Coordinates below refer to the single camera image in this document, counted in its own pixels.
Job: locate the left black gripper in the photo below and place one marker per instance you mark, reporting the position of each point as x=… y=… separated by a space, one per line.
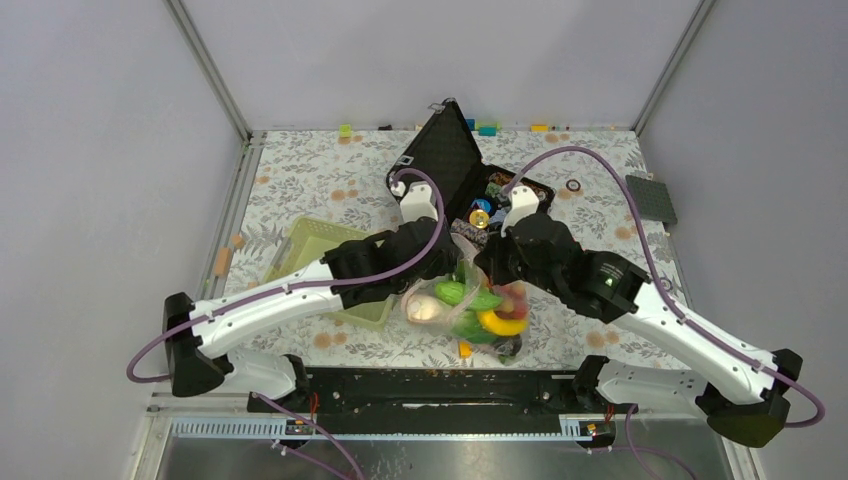
x=447 y=263

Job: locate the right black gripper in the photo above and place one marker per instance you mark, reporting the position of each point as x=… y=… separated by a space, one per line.
x=491 y=258

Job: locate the red strawberry bunch toy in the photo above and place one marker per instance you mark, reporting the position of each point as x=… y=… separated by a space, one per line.
x=514 y=303

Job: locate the white green leek toy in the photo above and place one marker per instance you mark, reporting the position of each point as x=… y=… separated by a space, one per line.
x=425 y=309

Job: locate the clear zip top bag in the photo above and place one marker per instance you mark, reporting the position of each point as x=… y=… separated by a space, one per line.
x=461 y=323

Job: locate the yellow toy banana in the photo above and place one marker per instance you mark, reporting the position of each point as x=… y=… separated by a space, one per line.
x=500 y=326

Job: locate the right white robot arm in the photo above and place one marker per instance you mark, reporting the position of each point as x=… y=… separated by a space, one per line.
x=737 y=389

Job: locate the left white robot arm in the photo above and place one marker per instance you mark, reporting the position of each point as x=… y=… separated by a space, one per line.
x=204 y=350

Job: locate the green plastic basket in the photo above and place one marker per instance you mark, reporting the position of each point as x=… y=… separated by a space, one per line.
x=309 y=239

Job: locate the yellow big blind button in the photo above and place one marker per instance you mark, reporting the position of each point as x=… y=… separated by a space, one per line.
x=479 y=218

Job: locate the black poker chip case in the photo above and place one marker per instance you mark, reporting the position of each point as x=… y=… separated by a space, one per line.
x=445 y=150

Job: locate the yellow small block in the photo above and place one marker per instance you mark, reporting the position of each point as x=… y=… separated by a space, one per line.
x=465 y=350

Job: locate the dark grey lego baseplate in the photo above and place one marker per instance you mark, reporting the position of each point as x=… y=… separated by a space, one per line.
x=652 y=199

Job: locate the wooden block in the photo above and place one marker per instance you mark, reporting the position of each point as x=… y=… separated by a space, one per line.
x=222 y=262

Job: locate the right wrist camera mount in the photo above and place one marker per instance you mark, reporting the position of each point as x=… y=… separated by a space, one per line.
x=523 y=203

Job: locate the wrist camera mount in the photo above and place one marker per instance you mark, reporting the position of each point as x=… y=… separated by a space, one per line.
x=523 y=203
x=416 y=200

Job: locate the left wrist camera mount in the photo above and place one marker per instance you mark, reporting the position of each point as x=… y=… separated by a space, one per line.
x=416 y=200

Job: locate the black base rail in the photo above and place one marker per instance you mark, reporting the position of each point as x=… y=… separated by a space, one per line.
x=440 y=401

